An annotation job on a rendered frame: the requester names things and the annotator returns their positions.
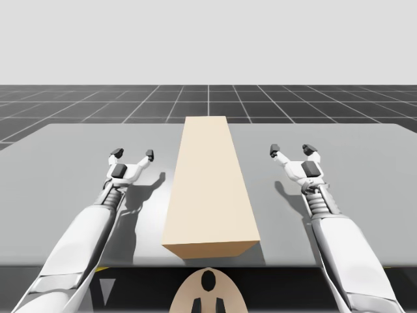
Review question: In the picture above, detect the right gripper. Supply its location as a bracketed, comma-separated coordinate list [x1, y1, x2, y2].
[269, 143, 324, 188]

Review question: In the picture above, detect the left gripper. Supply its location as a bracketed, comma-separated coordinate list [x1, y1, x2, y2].
[108, 148, 154, 186]

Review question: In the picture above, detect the tall board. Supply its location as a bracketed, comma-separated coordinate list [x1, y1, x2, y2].
[161, 115, 261, 260]

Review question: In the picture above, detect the tan robot part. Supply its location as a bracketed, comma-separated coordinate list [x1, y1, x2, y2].
[169, 266, 248, 313]

